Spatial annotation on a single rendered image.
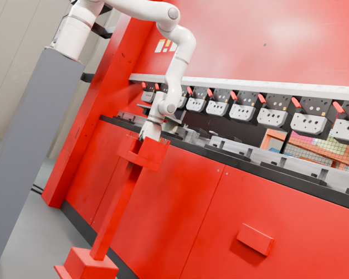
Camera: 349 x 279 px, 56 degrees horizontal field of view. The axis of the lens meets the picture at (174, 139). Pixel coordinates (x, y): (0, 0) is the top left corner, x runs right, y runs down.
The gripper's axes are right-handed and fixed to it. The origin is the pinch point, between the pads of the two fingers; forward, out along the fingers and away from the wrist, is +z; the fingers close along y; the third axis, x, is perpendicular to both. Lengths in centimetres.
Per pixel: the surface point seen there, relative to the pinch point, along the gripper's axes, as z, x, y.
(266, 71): -61, 27, -39
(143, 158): 3.7, 4.9, 2.5
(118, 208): 33.3, -2.1, 2.5
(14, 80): -19, -432, -19
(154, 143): -5.4, 4.9, -0.6
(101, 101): -22, -121, -24
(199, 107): -35, -12, -37
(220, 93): -45, 1, -38
